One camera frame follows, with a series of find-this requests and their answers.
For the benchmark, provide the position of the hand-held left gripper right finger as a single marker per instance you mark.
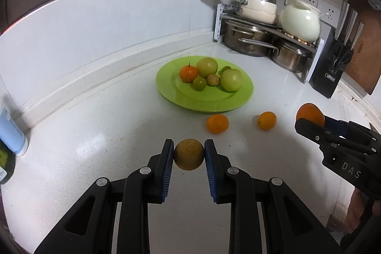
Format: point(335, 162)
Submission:
point(210, 170)

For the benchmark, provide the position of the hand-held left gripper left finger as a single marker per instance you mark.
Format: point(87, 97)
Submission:
point(167, 170)

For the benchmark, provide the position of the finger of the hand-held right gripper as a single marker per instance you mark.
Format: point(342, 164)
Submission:
point(312, 132)
point(335, 124)

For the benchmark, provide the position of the small brown longan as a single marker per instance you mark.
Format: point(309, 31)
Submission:
point(213, 80)
point(189, 154)

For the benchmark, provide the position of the green plate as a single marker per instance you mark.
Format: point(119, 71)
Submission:
point(208, 100)

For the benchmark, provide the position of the small green tangerine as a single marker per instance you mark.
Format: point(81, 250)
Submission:
point(199, 83)
point(225, 68)

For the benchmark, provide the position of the green apple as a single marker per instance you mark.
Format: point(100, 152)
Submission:
point(231, 80)
point(207, 67)

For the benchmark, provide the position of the orange tangerine with stem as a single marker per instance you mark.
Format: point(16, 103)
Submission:
point(188, 73)

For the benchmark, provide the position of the person's right hand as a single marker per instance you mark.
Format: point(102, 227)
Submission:
point(358, 211)

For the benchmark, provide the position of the black knife block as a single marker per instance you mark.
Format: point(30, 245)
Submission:
point(326, 78)

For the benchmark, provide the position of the black kitchen scissors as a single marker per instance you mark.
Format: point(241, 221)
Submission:
point(342, 54)

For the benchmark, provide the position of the small steel pot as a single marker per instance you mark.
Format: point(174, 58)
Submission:
point(291, 59)

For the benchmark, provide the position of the brown wooden cutting board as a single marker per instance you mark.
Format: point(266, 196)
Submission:
point(366, 42)

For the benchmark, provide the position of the white ceramic pot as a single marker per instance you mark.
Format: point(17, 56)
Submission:
point(300, 22)

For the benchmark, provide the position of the large steel pot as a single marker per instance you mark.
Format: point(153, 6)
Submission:
point(247, 44)

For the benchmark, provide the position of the metal pot rack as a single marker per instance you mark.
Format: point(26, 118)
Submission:
point(218, 22)

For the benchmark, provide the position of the white blue pump bottle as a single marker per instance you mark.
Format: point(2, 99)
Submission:
point(13, 135)

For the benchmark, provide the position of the green dish soap bottle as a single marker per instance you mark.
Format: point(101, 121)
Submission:
point(4, 160)

